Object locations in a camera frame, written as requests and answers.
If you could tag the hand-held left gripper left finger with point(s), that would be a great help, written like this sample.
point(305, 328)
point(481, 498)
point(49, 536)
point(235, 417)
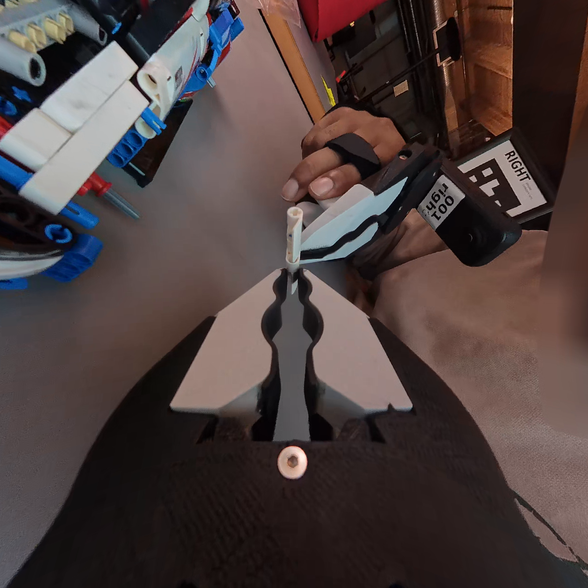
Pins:
point(220, 367)

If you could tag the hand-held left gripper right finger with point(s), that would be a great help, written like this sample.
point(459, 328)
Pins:
point(358, 367)

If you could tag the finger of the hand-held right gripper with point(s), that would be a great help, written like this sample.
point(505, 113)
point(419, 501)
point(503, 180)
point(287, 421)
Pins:
point(349, 248)
point(363, 206)

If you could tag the white brick connector piece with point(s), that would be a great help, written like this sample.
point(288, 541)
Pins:
point(294, 229)

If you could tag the grey desk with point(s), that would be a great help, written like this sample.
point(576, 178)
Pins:
point(183, 229)

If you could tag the person's right hand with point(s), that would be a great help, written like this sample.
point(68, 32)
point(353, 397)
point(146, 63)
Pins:
point(349, 124)

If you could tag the black metal rack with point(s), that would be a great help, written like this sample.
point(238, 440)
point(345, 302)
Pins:
point(390, 69)

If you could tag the person's beige printed sweatshirt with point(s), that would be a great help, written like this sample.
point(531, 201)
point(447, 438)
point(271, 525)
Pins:
point(459, 344)

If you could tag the yellow paper note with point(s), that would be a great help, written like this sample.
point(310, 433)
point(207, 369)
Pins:
point(328, 92)

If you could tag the grey table with wooden edge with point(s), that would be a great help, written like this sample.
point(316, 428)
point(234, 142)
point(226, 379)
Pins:
point(303, 59)

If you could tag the red box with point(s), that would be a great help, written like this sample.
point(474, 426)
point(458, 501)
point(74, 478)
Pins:
point(335, 18)

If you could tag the toy brick race car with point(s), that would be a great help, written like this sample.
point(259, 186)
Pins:
point(92, 115)

